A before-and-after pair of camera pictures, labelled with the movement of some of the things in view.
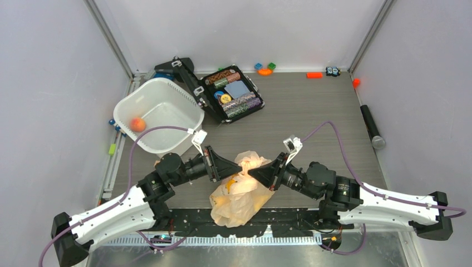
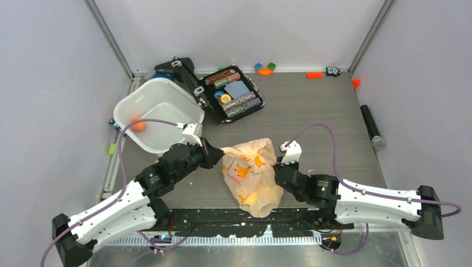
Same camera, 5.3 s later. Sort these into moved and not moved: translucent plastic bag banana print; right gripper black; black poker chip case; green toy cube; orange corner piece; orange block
Moved: right gripper black; translucent plastic bag banana print
Not moved: green toy cube; black poker chip case; orange corner piece; orange block
